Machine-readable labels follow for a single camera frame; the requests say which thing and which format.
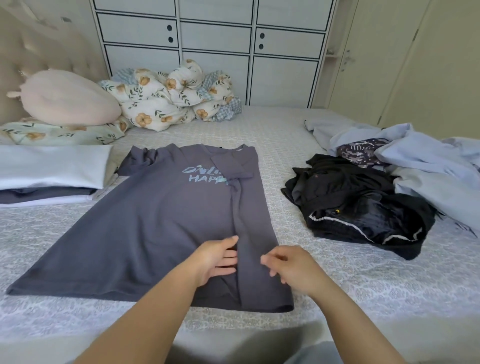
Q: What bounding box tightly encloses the person's right hand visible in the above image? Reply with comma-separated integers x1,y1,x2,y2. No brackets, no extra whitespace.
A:
259,244,336,299

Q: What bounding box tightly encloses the person's left hand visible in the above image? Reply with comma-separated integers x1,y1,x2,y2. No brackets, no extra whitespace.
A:
183,234,241,288

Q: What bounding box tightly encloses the dark purple patterned garment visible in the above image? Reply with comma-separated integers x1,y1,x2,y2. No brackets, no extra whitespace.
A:
336,137,393,169

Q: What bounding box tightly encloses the bed with grey patterned sheet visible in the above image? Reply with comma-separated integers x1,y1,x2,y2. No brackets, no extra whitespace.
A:
0,105,480,364

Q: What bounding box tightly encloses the light blue hooded jacket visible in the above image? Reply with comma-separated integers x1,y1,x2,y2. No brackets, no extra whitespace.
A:
303,117,480,240

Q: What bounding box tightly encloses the white printed t-shirt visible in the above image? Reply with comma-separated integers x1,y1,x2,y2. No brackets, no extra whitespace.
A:
0,144,114,192

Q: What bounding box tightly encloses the person's right forearm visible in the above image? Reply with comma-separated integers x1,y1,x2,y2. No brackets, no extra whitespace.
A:
309,281,410,364

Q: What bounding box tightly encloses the person's left forearm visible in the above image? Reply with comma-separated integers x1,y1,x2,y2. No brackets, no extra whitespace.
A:
73,268,207,364

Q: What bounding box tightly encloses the floral bunched quilt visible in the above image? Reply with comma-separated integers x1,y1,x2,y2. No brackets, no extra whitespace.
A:
201,70,244,123

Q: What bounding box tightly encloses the floral pillow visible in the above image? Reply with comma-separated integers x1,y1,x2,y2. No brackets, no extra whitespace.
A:
0,116,133,147

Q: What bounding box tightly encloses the pink plush pillow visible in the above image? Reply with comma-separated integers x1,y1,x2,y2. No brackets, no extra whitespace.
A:
6,69,123,128

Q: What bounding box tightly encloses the white wardrobe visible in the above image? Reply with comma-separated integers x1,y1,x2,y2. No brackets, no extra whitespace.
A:
88,0,340,108

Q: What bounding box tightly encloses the white door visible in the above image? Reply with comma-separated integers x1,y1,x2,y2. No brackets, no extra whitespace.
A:
315,0,480,141

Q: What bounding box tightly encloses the beige tufted headboard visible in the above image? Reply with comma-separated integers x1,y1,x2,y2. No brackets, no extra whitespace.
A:
0,6,107,126

